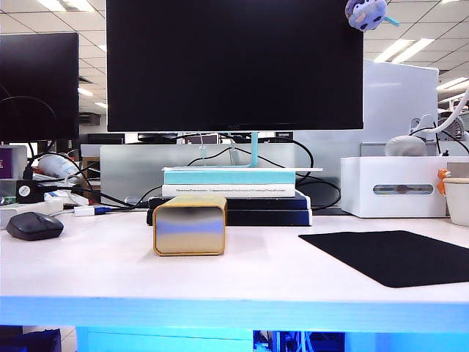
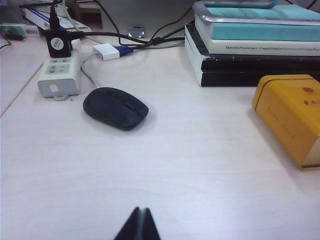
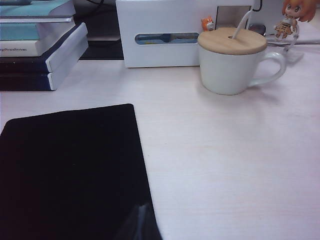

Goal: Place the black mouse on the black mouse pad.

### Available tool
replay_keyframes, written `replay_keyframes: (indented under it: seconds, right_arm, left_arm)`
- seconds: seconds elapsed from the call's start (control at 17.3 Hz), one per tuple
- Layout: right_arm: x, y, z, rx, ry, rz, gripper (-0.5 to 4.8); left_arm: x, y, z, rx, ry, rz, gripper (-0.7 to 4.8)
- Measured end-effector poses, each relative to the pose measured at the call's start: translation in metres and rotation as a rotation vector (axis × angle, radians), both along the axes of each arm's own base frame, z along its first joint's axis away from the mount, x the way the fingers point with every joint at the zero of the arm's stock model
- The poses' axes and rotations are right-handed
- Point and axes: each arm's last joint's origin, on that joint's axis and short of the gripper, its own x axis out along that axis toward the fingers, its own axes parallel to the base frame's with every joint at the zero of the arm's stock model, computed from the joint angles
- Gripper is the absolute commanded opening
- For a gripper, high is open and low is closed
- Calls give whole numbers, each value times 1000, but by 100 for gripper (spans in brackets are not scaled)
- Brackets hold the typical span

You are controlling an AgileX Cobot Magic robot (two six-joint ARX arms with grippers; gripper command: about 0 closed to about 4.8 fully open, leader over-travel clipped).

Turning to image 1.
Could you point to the black computer mouse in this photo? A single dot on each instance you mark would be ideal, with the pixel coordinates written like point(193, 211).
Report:
point(34, 226)

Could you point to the black mouse pad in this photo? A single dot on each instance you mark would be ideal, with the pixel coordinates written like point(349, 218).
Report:
point(392, 256)

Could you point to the teal book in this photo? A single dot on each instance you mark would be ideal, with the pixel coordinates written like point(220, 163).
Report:
point(229, 177)

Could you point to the white book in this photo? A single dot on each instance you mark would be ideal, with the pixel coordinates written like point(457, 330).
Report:
point(229, 190)

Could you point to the teal monitor stand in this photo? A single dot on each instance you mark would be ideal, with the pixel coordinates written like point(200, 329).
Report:
point(254, 150)

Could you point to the gold metal box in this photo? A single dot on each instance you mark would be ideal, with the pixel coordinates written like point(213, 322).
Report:
point(188, 229)

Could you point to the stack of books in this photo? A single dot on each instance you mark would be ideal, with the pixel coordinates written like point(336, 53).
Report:
point(128, 172)

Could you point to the large black monitor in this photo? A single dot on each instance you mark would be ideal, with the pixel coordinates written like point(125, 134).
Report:
point(234, 66)

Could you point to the white usb adapter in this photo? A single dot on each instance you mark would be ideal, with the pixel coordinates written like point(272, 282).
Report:
point(85, 211)

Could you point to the white tissue box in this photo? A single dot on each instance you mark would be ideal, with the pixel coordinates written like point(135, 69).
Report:
point(394, 172)

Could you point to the grey round object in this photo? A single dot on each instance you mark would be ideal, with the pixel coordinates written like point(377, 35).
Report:
point(406, 146)

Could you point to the white plastic bottle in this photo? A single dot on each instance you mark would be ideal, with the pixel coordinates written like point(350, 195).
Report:
point(56, 165)

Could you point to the white partition panel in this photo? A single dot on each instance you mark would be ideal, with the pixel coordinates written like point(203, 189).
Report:
point(401, 106)

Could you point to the white power strip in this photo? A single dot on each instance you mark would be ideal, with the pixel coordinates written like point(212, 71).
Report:
point(31, 208)

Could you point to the small orange figure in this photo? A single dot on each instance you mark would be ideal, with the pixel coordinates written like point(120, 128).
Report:
point(441, 181)

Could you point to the black power adapter cube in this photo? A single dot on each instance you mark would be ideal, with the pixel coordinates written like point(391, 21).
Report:
point(25, 191)

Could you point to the purple plush toy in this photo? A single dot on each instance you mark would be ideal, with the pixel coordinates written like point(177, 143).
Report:
point(366, 12)

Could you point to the small black monitor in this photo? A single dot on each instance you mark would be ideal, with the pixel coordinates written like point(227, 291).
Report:
point(38, 86)

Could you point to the purple box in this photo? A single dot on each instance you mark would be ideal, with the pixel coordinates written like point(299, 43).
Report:
point(12, 161)

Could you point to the white mug with wooden lid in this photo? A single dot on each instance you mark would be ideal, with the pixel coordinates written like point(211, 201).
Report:
point(458, 201)

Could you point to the white gooseneck clip fan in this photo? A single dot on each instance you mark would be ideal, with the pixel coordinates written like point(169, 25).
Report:
point(453, 118)

